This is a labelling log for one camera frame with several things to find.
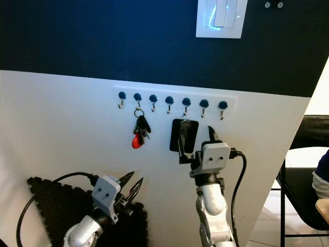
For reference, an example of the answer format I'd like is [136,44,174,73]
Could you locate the dark counter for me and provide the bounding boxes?
[299,115,329,148]

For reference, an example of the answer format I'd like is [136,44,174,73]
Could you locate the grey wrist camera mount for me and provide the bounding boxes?
[199,141,232,174]
[92,174,122,218]

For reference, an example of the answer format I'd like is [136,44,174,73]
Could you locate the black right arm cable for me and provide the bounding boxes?
[229,149,249,246]

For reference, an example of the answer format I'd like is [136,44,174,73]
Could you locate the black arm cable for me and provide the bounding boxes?
[16,172,99,247]
[229,149,249,246]

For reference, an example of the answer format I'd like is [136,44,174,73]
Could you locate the black foam puzzle mat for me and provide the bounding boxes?
[27,177,150,247]

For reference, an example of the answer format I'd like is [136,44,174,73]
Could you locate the light wooden chair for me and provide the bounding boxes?
[315,198,329,225]

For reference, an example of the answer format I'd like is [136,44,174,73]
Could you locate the white light switch plate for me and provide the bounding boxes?
[196,0,247,39]

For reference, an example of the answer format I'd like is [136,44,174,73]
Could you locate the black key case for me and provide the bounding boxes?
[170,118,199,153]

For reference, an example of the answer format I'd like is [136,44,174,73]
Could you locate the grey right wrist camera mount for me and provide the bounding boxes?
[199,141,232,174]

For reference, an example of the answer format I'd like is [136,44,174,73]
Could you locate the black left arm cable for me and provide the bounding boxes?
[16,172,99,247]

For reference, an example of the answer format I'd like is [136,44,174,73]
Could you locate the key bunch with red fob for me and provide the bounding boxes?
[132,108,152,150]

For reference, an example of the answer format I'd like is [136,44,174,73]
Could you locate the white key hook rail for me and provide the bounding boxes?
[114,86,237,111]

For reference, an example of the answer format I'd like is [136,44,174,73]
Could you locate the black metal frame chair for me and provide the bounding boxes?
[280,158,329,247]

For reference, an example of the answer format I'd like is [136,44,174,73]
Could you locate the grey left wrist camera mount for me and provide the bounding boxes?
[92,174,122,218]

